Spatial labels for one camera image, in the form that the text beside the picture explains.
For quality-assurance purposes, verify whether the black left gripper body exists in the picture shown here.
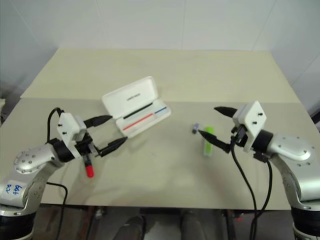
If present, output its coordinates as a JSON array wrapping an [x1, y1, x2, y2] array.
[[74, 133, 102, 161]]

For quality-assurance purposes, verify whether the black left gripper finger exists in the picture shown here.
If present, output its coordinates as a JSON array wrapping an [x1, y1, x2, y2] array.
[[96, 136, 129, 158], [83, 114, 113, 129]]

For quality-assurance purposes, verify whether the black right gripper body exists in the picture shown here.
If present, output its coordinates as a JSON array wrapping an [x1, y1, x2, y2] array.
[[229, 124, 250, 148]]

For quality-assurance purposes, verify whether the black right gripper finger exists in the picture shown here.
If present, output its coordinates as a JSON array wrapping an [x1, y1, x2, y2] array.
[[214, 106, 237, 119], [198, 129, 232, 154]]

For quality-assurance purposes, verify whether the green highlighter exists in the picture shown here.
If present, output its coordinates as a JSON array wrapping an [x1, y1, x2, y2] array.
[[202, 126, 216, 158]]

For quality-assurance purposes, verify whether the black marker with red cap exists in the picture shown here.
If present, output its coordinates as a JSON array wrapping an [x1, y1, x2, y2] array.
[[83, 154, 96, 179]]

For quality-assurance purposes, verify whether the white plastic pencil case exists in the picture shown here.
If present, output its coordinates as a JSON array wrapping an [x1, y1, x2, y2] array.
[[101, 75, 173, 138]]

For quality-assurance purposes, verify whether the white label with blue writing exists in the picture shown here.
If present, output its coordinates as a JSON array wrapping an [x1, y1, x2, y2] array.
[[0, 179, 29, 204]]

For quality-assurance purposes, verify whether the dark rounded shape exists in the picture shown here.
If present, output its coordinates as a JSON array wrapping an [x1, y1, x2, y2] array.
[[122, 216, 146, 240]]

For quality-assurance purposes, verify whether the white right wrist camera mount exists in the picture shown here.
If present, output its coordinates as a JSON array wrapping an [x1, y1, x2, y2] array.
[[231, 100, 268, 153]]

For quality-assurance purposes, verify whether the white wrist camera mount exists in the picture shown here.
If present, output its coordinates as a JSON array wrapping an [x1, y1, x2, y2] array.
[[231, 100, 268, 153], [56, 112, 87, 159]]

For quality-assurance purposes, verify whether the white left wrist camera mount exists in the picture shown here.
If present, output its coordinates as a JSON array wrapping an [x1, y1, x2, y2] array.
[[56, 112, 87, 159]]

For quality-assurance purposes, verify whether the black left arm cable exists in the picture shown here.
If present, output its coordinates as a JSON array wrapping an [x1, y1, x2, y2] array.
[[45, 106, 69, 240]]

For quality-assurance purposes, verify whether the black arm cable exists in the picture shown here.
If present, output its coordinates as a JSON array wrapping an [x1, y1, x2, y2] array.
[[230, 136, 258, 240], [45, 106, 69, 240], [249, 159, 273, 240]]

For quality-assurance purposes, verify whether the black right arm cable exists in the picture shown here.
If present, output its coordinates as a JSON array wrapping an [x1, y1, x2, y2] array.
[[249, 159, 273, 240], [230, 136, 258, 240]]

